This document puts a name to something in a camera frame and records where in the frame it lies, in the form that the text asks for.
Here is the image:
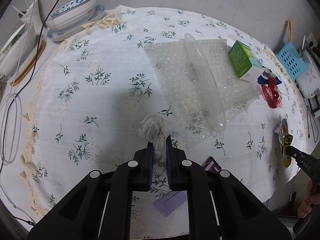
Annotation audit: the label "white tissue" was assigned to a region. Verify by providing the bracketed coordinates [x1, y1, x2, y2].
[137, 113, 167, 165]

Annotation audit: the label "clear bubble wrap sheet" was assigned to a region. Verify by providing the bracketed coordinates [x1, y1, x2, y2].
[145, 39, 260, 144]

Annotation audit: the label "dark purple wrapper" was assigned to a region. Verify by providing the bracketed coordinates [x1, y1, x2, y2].
[202, 156, 222, 173]

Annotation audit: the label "yellow snack packet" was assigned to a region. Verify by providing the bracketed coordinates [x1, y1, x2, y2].
[273, 118, 293, 168]

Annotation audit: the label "purple small box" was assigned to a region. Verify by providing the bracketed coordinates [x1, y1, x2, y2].
[153, 191, 187, 217]

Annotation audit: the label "clear plastic tube bag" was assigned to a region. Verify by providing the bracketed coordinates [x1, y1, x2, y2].
[184, 33, 226, 136]

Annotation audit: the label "red mesh net bag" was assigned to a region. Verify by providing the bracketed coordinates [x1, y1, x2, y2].
[258, 76, 282, 109]

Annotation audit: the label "green white medicine box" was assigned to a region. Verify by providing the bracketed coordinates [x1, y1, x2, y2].
[227, 35, 264, 82]

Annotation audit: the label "blue foil snack wrapper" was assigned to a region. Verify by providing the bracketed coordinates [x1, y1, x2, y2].
[257, 67, 282, 85]

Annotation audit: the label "person's right hand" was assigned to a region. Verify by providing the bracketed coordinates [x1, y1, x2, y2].
[298, 180, 320, 218]

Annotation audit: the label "white floral tablecloth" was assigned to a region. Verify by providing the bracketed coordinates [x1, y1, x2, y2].
[22, 6, 306, 239]

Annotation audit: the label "white rice cooker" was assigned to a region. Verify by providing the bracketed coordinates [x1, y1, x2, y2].
[294, 52, 320, 118]

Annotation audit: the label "blue plastic utensil holder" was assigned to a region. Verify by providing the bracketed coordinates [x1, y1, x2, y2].
[276, 41, 308, 81]

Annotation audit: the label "wooden chopsticks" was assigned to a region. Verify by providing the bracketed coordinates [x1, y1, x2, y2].
[287, 20, 292, 42]

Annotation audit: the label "wooden coaster board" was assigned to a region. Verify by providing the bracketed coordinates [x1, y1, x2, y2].
[7, 40, 46, 87]

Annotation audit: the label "blue white porcelain plate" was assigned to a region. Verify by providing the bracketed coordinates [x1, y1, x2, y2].
[46, 4, 105, 42]

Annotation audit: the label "blue white porcelain bowl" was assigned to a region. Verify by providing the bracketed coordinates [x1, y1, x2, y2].
[46, 0, 97, 31]

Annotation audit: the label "white ceramic bowl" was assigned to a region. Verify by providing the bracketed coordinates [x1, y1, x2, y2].
[1, 23, 36, 76]

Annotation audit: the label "white cup with sticks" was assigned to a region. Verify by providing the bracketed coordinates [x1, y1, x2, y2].
[11, 0, 43, 35]

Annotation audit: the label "black power cable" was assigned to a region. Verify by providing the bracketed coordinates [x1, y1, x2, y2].
[305, 97, 320, 140]

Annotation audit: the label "white wall socket right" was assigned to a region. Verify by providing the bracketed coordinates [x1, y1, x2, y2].
[305, 33, 317, 48]

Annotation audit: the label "black charging cable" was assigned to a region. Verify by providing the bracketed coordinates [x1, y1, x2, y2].
[0, 0, 71, 227]

